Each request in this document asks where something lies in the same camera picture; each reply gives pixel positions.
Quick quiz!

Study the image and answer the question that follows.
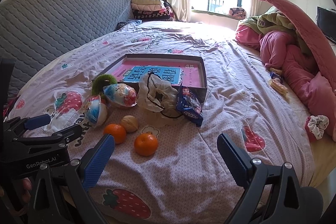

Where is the blue patterned cloth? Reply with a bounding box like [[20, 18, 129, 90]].
[[117, 19, 143, 29]]

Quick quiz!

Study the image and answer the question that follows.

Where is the grey cardboard box tray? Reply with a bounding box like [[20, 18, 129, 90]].
[[92, 53, 208, 104]]

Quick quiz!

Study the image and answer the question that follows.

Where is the green windowsill mat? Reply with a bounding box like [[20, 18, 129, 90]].
[[192, 9, 246, 20]]

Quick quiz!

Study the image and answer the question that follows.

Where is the patterned windowsill cushion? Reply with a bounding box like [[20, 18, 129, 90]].
[[228, 7, 247, 17]]

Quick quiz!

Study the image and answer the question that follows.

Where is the green blanket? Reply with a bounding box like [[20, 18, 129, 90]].
[[243, 6, 319, 56]]

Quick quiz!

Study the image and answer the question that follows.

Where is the pink quilt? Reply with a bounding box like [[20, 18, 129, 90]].
[[235, 21, 336, 141]]

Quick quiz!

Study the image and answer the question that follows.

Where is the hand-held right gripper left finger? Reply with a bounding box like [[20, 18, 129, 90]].
[[28, 134, 116, 224]]

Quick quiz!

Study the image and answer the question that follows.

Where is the blue white toy egg capsule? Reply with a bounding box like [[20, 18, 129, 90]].
[[103, 84, 138, 108], [83, 95, 108, 128]]

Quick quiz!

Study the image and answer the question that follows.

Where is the walnut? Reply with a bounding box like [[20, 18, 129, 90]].
[[121, 115, 139, 133]]

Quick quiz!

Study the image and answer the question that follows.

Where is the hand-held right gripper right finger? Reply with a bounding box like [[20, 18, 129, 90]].
[[217, 133, 303, 224]]

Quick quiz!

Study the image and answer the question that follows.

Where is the black television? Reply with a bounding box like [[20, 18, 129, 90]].
[[316, 6, 336, 45]]

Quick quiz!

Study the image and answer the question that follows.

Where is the pink and blue book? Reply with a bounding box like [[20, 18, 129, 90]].
[[113, 60, 204, 88]]

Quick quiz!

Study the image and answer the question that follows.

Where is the grey quilted headboard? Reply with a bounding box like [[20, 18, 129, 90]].
[[0, 0, 132, 94]]

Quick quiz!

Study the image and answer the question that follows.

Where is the white organza drawstring bag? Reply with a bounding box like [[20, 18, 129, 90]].
[[137, 74, 183, 119]]

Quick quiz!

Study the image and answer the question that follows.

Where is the person's left hand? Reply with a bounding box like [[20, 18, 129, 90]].
[[15, 177, 33, 205]]

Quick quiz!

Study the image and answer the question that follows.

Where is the small blue wrapper packet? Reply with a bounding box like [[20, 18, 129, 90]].
[[269, 70, 284, 83]]

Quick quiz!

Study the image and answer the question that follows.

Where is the yellow biscuit packet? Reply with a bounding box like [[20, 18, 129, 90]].
[[270, 79, 289, 97]]

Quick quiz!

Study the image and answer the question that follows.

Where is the white cherry print scrunchie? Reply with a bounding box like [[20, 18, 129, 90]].
[[308, 115, 329, 140]]

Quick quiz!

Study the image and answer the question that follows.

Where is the blue snack packet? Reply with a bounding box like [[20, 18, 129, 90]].
[[175, 84, 204, 127]]

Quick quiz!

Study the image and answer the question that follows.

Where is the pink quilted mat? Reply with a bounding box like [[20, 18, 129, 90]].
[[257, 0, 336, 80]]

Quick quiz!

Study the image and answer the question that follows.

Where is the green fuzzy ring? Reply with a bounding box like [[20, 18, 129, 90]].
[[91, 74, 117, 96]]

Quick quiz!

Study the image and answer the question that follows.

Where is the orange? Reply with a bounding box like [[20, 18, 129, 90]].
[[103, 123, 127, 144], [134, 133, 159, 157]]

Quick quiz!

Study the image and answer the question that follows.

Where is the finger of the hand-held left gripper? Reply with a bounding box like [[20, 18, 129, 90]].
[[4, 114, 51, 138], [13, 124, 83, 149]]

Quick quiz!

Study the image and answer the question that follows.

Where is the folded blankets stack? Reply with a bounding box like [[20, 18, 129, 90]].
[[131, 0, 166, 12]]

